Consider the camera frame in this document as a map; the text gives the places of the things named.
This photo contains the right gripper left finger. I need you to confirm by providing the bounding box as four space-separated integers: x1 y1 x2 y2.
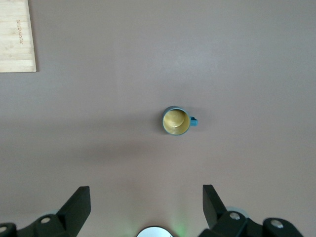
0 186 91 237

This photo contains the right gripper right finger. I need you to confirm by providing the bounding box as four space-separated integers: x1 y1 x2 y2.
198 184 303 237

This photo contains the teal ribbed cup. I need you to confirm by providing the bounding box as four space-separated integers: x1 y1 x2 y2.
162 106 199 136

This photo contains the bamboo cutting board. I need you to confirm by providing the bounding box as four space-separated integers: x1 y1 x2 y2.
0 0 37 73

